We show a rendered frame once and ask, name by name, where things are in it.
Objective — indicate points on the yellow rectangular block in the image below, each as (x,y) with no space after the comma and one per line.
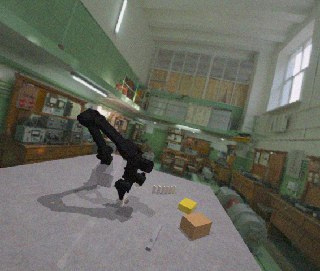
(187,205)

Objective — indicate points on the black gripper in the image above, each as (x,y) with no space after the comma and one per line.
(125,185)

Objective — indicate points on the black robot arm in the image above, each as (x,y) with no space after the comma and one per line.
(95,122)

